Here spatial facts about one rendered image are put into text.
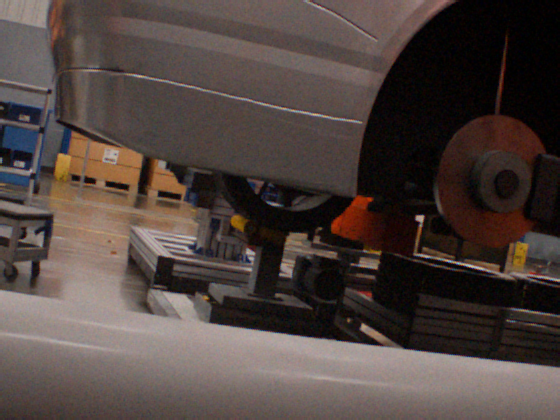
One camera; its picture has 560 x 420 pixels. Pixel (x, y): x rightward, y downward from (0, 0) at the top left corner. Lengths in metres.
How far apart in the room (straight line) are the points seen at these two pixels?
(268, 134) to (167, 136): 0.21
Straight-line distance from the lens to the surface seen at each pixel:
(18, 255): 4.26
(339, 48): 1.82
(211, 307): 3.59
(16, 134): 9.77
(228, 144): 1.75
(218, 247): 4.86
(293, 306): 3.68
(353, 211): 4.10
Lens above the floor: 0.77
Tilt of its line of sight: 3 degrees down
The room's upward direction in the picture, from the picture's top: 11 degrees clockwise
